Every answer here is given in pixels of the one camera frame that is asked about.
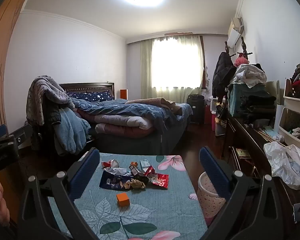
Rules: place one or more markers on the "black coat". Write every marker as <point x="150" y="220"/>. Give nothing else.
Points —
<point x="222" y="75"/>

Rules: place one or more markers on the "starry navy pillow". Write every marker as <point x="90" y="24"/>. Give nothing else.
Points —
<point x="95" y="96"/>

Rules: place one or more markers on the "light blue fleece blanket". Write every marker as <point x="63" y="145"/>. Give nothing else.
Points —
<point x="70" y="130"/>

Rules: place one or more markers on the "dark handbag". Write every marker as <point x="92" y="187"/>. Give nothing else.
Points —
<point x="221" y="117"/>

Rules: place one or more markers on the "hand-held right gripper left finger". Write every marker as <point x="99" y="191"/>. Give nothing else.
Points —
<point x="86" y="172"/>

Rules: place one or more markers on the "thin printed book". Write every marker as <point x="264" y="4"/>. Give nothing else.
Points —
<point x="243" y="153"/>

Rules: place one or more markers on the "pink grey folded quilt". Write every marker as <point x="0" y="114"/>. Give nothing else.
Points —
<point x="120" y="126"/>

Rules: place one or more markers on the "white plastic bag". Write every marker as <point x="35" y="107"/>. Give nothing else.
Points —
<point x="282" y="160"/>

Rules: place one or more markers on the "wooden sticks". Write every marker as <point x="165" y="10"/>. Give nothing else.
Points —
<point x="271" y="137"/>

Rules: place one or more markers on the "wooden wardrobe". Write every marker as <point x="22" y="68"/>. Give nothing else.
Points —
<point x="2" y="42"/>

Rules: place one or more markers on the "brown blanket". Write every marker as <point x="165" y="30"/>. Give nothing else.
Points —
<point x="155" y="102"/>

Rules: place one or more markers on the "red snack packet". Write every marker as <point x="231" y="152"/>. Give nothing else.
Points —
<point x="160" y="180"/>

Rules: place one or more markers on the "blue floral duvet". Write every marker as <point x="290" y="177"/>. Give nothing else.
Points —
<point x="130" y="110"/>

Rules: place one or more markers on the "teal fabric storage box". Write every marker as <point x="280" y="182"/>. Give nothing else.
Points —
<point x="236" y="98"/>

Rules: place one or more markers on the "person's left hand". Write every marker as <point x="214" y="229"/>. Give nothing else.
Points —
<point x="1" y="210"/>

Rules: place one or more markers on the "clear plastic container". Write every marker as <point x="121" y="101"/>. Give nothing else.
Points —
<point x="216" y="103"/>

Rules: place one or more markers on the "pale sheer curtain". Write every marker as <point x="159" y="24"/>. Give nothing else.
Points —
<point x="146" y="67"/>

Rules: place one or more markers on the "red white wrapper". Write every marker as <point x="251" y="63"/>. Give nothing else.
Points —
<point x="110" y="163"/>

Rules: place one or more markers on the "black suitcase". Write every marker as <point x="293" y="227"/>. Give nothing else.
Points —
<point x="195" y="107"/>

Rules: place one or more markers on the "bed with grey sheet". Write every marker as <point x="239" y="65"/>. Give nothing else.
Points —
<point x="140" y="141"/>

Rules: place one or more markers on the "small orange box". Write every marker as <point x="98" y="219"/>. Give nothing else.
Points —
<point x="123" y="200"/>

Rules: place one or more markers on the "white storage bin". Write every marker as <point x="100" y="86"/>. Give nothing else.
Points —
<point x="285" y="120"/>
<point x="288" y="100"/>

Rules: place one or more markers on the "brown paper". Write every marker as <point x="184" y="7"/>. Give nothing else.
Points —
<point x="137" y="183"/>

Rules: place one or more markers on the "small black box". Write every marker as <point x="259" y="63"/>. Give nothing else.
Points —
<point x="140" y="177"/>

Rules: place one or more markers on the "white air conditioner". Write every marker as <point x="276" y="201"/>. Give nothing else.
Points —
<point x="233" y="33"/>

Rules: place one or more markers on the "pile of white clothes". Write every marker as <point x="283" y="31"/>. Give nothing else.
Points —
<point x="250" y="76"/>

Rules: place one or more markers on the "dark wooden dresser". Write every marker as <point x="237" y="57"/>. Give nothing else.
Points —
<point x="255" y="150"/>

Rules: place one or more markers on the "small teal packet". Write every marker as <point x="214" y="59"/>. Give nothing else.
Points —
<point x="145" y="164"/>

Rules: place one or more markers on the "pink fluffy hat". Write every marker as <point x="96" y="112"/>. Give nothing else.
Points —
<point x="240" y="61"/>

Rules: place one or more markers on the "orange wooden cabinet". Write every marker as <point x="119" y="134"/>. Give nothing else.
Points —
<point x="123" y="94"/>

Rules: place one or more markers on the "red plastic container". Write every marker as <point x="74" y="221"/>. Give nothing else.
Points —
<point x="208" y="115"/>

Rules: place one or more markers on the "dark wooden coat rack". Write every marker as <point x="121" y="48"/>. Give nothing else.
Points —
<point x="244" y="47"/>

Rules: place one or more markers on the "grey knit blanket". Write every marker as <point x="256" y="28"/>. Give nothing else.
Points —
<point x="45" y="90"/>

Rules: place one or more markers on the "dark jacket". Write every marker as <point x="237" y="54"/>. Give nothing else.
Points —
<point x="51" y="116"/>

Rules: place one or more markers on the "blue snack packet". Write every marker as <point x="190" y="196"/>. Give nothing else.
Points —
<point x="112" y="181"/>

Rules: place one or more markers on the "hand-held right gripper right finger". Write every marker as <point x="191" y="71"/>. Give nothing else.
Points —
<point x="213" y="175"/>

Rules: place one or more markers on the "dark wooden headboard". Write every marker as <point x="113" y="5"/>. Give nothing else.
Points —
<point x="90" y="87"/>

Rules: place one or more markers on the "teal floral tablecloth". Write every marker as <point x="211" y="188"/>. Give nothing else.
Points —
<point x="152" y="205"/>

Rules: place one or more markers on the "floral white waste bin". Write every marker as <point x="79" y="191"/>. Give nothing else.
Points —
<point x="210" y="202"/>

